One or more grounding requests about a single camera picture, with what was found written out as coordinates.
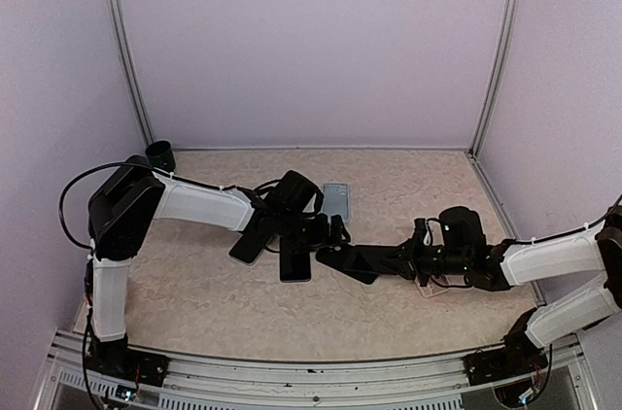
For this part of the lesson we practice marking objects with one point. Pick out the left aluminium frame post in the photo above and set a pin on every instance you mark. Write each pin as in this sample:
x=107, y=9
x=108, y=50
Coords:
x=129, y=71

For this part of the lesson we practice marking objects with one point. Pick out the large black smartphone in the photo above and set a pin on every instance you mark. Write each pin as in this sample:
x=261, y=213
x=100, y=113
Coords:
x=367, y=251

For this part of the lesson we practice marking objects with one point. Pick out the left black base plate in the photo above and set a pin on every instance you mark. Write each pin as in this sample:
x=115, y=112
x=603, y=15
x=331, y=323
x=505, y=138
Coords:
x=116, y=359

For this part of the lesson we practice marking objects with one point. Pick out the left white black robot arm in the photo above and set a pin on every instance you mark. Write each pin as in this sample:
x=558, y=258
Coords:
x=121, y=211

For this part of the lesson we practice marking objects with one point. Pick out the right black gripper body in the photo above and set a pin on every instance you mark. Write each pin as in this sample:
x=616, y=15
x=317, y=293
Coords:
x=430, y=261

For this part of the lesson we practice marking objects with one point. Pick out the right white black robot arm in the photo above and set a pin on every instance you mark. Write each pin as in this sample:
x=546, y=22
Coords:
x=464, y=251

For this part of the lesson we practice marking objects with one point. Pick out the light blue phone case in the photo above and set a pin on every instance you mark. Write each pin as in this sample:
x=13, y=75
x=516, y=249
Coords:
x=337, y=201

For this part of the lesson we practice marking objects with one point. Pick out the clear pink phone case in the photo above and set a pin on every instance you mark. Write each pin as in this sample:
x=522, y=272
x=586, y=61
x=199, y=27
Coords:
x=435, y=286

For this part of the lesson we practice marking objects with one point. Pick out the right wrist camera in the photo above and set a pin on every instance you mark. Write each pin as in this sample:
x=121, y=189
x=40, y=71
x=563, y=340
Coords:
x=422, y=233

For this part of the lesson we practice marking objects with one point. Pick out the tilted black smartphone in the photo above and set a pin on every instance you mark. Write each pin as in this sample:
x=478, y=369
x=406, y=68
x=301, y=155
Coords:
x=249, y=247

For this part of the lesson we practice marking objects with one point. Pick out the front aluminium rail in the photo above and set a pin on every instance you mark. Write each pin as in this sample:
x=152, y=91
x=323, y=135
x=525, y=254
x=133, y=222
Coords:
x=436, y=381

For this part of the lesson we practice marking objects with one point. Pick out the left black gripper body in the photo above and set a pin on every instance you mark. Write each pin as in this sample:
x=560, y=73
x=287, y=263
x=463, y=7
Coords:
x=294, y=227

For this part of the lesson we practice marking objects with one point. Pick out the right aluminium frame post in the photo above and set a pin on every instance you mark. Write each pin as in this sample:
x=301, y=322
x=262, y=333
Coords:
x=494, y=83

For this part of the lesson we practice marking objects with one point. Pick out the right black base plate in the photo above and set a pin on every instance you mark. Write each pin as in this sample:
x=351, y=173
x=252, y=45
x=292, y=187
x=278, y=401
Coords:
x=518, y=356

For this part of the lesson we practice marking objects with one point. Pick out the aluminium frame post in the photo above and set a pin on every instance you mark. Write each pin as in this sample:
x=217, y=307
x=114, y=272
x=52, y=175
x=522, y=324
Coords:
x=129, y=71
x=494, y=83

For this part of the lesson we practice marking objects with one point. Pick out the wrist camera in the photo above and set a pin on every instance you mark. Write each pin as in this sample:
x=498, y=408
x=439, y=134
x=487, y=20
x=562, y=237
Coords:
x=422, y=233
x=298, y=194

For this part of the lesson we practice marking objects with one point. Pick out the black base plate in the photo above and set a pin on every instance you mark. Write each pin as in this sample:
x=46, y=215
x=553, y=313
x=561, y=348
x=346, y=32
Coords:
x=116, y=359
x=518, y=356

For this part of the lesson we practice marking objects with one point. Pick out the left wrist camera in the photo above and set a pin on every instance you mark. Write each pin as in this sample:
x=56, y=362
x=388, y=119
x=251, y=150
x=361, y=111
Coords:
x=298, y=194

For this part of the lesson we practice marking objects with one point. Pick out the dark green cup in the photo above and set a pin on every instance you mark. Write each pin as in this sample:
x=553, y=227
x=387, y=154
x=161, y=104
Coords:
x=160, y=155

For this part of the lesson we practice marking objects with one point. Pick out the black phone case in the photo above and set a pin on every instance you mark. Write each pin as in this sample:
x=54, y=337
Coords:
x=349, y=262

